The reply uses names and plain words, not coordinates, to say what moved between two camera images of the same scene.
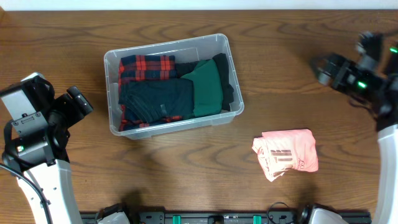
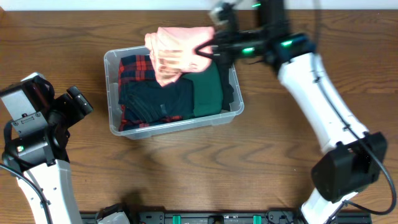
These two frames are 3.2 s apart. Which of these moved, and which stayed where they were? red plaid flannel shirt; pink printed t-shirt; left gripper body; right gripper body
Moved: right gripper body; pink printed t-shirt
Stayed: left gripper body; red plaid flannel shirt
